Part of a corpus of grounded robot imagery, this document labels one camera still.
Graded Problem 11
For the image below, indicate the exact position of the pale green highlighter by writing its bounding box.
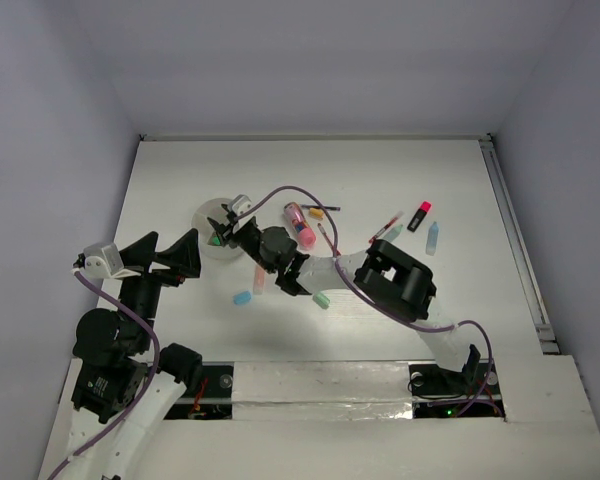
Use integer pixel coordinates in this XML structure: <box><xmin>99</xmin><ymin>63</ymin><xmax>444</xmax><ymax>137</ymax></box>
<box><xmin>382</xmin><ymin>224</ymin><xmax>404</xmax><ymax>242</ymax></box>

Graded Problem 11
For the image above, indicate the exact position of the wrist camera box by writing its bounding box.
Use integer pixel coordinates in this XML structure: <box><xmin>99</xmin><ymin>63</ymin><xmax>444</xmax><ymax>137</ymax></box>
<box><xmin>227</xmin><ymin>194</ymin><xmax>252</xmax><ymax>217</ymax></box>
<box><xmin>71</xmin><ymin>242</ymin><xmax>141</xmax><ymax>280</ymax></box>

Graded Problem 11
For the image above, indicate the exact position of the pale blue highlighter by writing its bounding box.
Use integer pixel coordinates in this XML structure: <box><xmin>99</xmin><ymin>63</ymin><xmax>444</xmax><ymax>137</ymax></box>
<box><xmin>425</xmin><ymin>221</ymin><xmax>439</xmax><ymax>256</ymax></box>

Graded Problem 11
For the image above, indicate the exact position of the pink pencil-shaped highlighter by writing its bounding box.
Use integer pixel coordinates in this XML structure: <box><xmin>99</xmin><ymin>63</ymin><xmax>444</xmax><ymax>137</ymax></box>
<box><xmin>253</xmin><ymin>265</ymin><xmax>267</xmax><ymax>295</ymax></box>

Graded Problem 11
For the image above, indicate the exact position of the foil covered front beam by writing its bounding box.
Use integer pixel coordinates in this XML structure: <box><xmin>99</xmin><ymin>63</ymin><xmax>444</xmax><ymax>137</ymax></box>
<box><xmin>231</xmin><ymin>361</ymin><xmax>413</xmax><ymax>422</ymax></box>

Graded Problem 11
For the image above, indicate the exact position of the green eraser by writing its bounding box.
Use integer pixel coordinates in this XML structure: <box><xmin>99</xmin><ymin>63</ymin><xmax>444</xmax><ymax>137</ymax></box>
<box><xmin>312</xmin><ymin>292</ymin><xmax>330</xmax><ymax>310</ymax></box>

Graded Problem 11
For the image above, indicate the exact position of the white round pen holder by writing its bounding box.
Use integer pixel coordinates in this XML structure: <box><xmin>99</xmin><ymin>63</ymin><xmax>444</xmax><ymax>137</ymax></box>
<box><xmin>191</xmin><ymin>197</ymin><xmax>243</xmax><ymax>261</ymax></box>

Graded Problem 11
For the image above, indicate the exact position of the red gel pen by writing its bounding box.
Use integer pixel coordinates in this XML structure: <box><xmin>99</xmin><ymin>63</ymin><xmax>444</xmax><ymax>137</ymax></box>
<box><xmin>317</xmin><ymin>222</ymin><xmax>341</xmax><ymax>257</ymax></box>

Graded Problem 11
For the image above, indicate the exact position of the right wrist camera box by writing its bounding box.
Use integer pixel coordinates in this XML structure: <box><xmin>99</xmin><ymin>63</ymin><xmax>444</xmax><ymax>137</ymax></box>
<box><xmin>227</xmin><ymin>194</ymin><xmax>252</xmax><ymax>217</ymax></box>

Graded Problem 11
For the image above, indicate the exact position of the black pink highlighter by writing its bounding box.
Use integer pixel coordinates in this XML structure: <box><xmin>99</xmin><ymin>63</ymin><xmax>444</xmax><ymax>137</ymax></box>
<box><xmin>407</xmin><ymin>201</ymin><xmax>432</xmax><ymax>232</ymax></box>

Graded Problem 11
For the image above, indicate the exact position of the blue eraser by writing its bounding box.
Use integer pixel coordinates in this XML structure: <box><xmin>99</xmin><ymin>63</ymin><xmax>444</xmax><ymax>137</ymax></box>
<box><xmin>232</xmin><ymin>291</ymin><xmax>252</xmax><ymax>306</ymax></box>

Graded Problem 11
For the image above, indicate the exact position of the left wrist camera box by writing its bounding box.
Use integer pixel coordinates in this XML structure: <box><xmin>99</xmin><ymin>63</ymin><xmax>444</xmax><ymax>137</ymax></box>
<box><xmin>71</xmin><ymin>242</ymin><xmax>141</xmax><ymax>280</ymax></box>

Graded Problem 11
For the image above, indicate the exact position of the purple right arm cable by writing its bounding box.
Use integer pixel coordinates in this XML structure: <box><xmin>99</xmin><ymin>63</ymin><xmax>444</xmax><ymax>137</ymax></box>
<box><xmin>242</xmin><ymin>185</ymin><xmax>496</xmax><ymax>419</ymax></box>

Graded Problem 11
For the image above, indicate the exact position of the yellow cap eraser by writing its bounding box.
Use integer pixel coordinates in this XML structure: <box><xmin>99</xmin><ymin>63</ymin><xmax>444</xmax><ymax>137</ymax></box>
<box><xmin>307</xmin><ymin>208</ymin><xmax>324</xmax><ymax>220</ymax></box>

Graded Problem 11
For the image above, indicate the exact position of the pink crayon bottle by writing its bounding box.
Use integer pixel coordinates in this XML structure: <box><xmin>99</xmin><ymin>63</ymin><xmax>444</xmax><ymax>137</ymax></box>
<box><xmin>283</xmin><ymin>202</ymin><xmax>316</xmax><ymax>250</ymax></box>

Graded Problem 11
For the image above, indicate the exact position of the aluminium side rail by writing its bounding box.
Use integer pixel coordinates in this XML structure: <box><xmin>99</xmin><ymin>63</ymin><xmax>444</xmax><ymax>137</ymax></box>
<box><xmin>479</xmin><ymin>137</ymin><xmax>562</xmax><ymax>355</ymax></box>

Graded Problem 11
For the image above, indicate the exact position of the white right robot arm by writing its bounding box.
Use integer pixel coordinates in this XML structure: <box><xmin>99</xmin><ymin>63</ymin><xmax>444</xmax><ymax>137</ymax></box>
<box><xmin>207</xmin><ymin>204</ymin><xmax>488</xmax><ymax>408</ymax></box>

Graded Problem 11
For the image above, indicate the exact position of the red refill pen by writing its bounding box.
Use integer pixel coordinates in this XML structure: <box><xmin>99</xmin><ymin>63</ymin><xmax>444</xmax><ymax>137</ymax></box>
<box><xmin>368</xmin><ymin>214</ymin><xmax>400</xmax><ymax>244</ymax></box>

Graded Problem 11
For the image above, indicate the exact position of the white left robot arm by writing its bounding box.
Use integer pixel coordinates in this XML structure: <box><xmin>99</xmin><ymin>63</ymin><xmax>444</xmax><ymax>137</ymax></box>
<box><xmin>48</xmin><ymin>229</ymin><xmax>204</xmax><ymax>479</ymax></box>

